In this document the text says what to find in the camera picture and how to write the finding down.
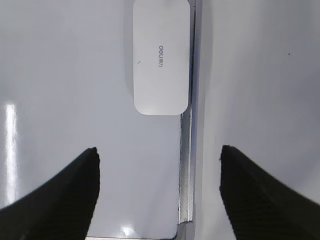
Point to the white whiteboard with grey frame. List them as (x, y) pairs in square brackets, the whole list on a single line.
[(66, 85)]

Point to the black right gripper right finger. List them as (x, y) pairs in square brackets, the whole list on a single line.
[(260, 207)]

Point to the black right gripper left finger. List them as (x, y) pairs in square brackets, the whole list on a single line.
[(60, 209)]

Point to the white rectangular board eraser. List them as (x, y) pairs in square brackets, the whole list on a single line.
[(161, 56)]

